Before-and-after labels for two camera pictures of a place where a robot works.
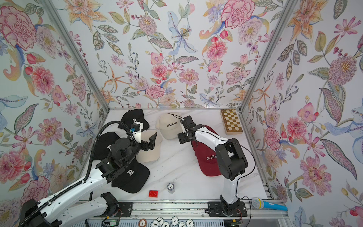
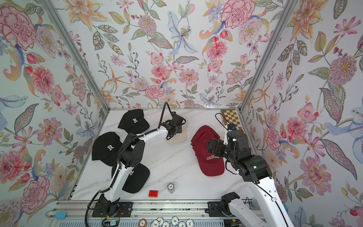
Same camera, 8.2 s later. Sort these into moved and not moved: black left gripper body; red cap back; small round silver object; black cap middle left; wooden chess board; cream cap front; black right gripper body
Moved: black left gripper body; cream cap front; black right gripper body
Not moved: red cap back; small round silver object; wooden chess board; black cap middle left
